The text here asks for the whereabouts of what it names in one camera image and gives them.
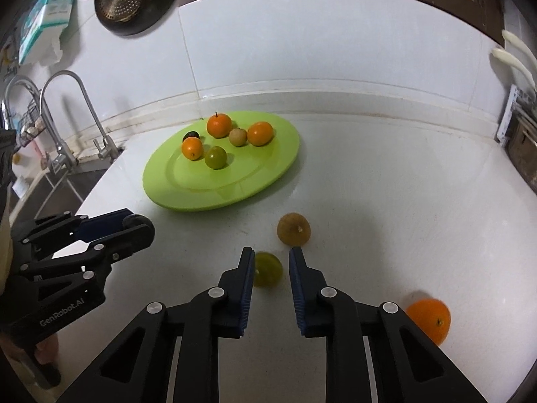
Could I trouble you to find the green tomato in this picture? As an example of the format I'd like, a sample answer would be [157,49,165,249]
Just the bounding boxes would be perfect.
[204,146,228,170]
[254,252,283,288]

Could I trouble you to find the teal paper towel box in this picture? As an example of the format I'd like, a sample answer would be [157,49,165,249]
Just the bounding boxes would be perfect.
[19,0,85,63]

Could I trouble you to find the person's left hand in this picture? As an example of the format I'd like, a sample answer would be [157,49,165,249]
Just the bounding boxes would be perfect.
[36,333,59,364]

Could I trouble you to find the black wire basket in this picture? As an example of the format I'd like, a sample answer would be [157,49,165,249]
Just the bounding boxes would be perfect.
[17,104,48,148]

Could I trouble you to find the small orange mandarin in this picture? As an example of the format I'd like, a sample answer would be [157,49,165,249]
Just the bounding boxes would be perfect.
[181,138,204,161]

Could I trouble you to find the tall steel faucet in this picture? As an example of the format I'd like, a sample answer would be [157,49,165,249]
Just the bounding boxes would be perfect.
[2,76,79,174]

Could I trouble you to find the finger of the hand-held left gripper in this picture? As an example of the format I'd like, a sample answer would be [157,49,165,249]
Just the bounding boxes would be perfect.
[12,209,136,259]
[19,222,156,290]

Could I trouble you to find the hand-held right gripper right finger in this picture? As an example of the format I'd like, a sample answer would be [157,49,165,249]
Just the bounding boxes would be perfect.
[289,247,489,403]

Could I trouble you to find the green plate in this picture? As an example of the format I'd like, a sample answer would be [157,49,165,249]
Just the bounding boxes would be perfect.
[143,111,302,212]

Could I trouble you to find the cream pan handle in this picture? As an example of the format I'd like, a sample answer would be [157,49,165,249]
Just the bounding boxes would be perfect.
[501,29,537,66]
[492,48,537,90]

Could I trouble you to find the steel sink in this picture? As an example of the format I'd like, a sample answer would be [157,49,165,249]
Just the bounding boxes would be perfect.
[8,164,110,227]

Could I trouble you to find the white hanging plastic sheet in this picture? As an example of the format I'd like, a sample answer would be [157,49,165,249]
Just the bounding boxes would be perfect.
[29,25,68,64]

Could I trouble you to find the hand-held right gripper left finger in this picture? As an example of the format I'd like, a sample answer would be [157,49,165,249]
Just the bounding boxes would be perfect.
[56,248,256,403]

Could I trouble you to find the large steel pot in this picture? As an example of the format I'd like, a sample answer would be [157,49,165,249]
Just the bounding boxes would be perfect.
[505,122,537,194]

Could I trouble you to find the black frying pan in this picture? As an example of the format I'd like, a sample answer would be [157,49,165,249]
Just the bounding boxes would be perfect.
[94,0,185,36]

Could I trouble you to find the thin steel faucet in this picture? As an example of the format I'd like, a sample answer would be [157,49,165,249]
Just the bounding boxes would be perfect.
[39,71,122,161]

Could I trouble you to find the white dish rack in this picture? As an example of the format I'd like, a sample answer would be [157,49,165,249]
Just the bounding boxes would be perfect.
[495,85,537,147]

